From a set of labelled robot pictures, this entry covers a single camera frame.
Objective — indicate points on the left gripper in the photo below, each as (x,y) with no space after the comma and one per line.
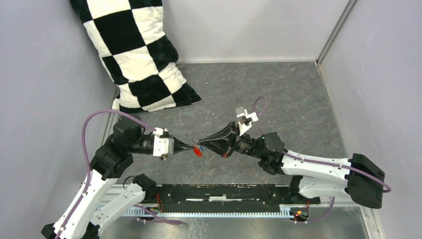
(178,146)

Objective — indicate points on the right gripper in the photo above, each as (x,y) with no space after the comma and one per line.
(224,141)

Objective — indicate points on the silver split rings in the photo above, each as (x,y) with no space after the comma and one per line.
(194,142)

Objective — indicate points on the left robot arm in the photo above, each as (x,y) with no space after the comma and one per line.
(84,219)

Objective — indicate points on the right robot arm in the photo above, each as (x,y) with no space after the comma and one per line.
(356,178)

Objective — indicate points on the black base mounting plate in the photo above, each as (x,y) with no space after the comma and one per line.
(224,198)

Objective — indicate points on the black white checkered pillow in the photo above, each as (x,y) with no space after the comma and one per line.
(136,53)

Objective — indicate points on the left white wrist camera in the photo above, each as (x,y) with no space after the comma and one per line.
(159,144)

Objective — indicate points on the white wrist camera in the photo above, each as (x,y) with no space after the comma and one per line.
(159,144)
(245,120)

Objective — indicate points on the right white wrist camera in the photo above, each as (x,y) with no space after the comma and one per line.
(245,120)

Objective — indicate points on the white slotted cable duct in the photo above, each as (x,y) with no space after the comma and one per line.
(283,212)

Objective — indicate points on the aluminium frame rail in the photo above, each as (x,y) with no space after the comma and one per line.
(349,7)

